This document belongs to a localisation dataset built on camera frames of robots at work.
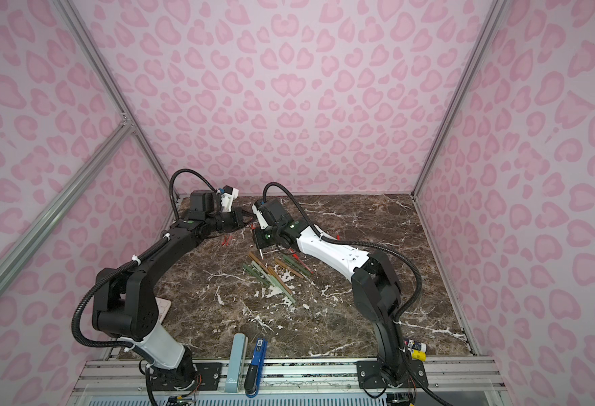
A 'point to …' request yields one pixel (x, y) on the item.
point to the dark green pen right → (297, 265)
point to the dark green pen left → (246, 267)
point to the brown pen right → (289, 268)
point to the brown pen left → (265, 268)
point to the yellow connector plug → (418, 350)
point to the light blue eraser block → (237, 364)
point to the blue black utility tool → (253, 372)
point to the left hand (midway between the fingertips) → (259, 215)
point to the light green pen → (255, 265)
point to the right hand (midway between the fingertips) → (256, 237)
